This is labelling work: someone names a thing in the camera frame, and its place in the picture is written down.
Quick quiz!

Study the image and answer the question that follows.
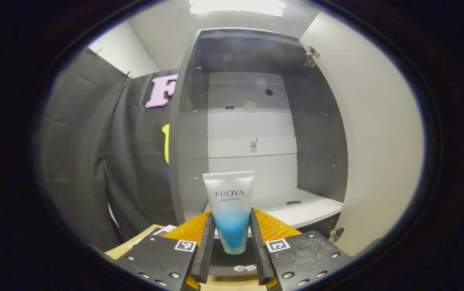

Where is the large ceiling light panel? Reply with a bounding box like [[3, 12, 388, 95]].
[[189, 0, 287, 17]]

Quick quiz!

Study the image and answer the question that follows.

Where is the white and blue bottle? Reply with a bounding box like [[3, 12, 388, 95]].
[[202, 170, 255, 255]]

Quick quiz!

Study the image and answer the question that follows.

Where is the white book with dark portrait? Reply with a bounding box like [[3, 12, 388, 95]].
[[128, 225, 178, 249]]

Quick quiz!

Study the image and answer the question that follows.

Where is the black backdrop cloth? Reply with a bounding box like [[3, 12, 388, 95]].
[[38, 46, 180, 253]]

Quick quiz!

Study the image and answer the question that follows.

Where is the dark grey cabinet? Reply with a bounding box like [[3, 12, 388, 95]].
[[168, 27, 349, 279]]

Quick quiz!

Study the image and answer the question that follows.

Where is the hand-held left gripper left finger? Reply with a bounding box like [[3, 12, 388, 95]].
[[115, 210, 215, 291]]

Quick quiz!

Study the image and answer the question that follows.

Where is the white cabinet shelf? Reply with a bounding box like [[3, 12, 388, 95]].
[[204, 188, 344, 238]]

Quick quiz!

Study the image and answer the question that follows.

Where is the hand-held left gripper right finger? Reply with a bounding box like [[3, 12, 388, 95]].
[[250, 207, 353, 291]]

